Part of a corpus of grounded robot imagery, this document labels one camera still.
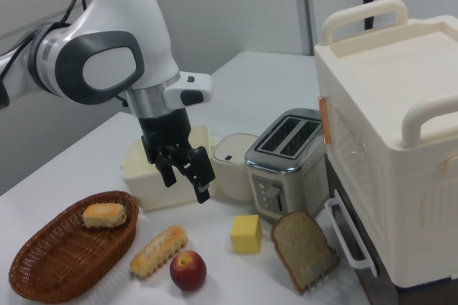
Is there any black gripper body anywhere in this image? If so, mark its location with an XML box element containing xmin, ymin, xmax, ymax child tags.
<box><xmin>137</xmin><ymin>107</ymin><xmax>196</xmax><ymax>172</ymax></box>

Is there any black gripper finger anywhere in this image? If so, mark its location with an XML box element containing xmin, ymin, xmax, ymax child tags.
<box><xmin>180</xmin><ymin>145</ymin><xmax>217</xmax><ymax>206</ymax></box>
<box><xmin>157</xmin><ymin>156</ymin><xmax>177</xmax><ymax>188</ymax></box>

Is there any yellow cube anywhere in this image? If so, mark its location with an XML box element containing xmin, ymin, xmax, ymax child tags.
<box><xmin>229</xmin><ymin>214</ymin><xmax>263</xmax><ymax>256</ymax></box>

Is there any small white lidded bin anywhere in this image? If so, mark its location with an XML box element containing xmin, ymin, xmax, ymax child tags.
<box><xmin>212</xmin><ymin>133</ymin><xmax>260</xmax><ymax>201</ymax></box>

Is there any cream rectangular plastic container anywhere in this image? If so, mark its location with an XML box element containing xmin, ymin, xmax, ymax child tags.
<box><xmin>120</xmin><ymin>125</ymin><xmax>218</xmax><ymax>213</ymax></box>

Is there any short toasted bread roll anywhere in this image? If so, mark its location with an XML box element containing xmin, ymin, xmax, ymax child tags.
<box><xmin>82</xmin><ymin>202</ymin><xmax>127</xmax><ymax>230</ymax></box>

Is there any long toasted bread roll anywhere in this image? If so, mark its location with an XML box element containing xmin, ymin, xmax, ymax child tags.
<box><xmin>129</xmin><ymin>225</ymin><xmax>189</xmax><ymax>279</ymax></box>

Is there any silver two-slot toaster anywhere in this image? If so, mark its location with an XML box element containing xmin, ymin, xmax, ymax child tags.
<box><xmin>244</xmin><ymin>107</ymin><xmax>328</xmax><ymax>223</ymax></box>

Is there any red apple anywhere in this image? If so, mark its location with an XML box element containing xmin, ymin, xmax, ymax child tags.
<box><xmin>169</xmin><ymin>249</ymin><xmax>208</xmax><ymax>292</ymax></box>

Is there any brown bread slice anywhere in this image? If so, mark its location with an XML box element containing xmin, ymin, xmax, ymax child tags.
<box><xmin>270</xmin><ymin>210</ymin><xmax>341</xmax><ymax>294</ymax></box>

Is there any brown wicker basket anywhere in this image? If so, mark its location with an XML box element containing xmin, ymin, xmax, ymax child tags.
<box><xmin>8</xmin><ymin>190</ymin><xmax>140</xmax><ymax>301</ymax></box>

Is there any orange door latch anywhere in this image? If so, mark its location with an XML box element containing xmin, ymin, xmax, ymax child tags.
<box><xmin>317</xmin><ymin>95</ymin><xmax>332</xmax><ymax>145</ymax></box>

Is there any dark brown drawer cabinet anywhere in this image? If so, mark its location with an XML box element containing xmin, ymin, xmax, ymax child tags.
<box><xmin>323</xmin><ymin>154</ymin><xmax>399</xmax><ymax>305</ymax></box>

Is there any small metal toast rack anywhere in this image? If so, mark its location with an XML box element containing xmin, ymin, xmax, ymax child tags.
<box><xmin>303</xmin><ymin>257</ymin><xmax>341</xmax><ymax>291</ymax></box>

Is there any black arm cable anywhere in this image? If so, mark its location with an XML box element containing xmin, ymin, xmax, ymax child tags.
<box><xmin>0</xmin><ymin>0</ymin><xmax>89</xmax><ymax>88</ymax></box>

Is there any white drawer handle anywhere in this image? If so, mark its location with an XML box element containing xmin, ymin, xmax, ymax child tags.
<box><xmin>324</xmin><ymin>198</ymin><xmax>379</xmax><ymax>278</ymax></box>

